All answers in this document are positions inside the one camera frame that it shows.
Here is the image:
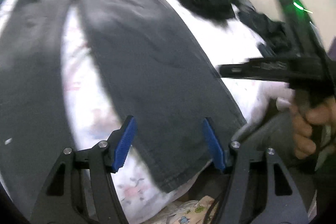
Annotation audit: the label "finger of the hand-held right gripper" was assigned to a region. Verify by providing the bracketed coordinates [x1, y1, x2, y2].
[218, 61, 260, 81]

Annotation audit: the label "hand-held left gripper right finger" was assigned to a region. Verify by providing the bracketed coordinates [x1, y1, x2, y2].
[202, 117, 309, 224]

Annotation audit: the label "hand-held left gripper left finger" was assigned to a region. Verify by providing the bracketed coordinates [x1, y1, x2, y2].
[30, 115, 138, 224]

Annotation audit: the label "grey pants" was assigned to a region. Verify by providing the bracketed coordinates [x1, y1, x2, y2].
[0, 0, 247, 214]

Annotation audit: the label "person's right hand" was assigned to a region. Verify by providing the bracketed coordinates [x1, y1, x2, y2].
[289, 97, 336, 161]

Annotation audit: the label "dark crumpled cloth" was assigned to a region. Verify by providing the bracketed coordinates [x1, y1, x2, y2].
[228, 0, 292, 51]

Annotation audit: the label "cartoon print mat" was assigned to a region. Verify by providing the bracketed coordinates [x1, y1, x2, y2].
[163, 195, 218, 224]

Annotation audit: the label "black cable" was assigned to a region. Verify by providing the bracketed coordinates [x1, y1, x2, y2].
[206, 193, 223, 224]

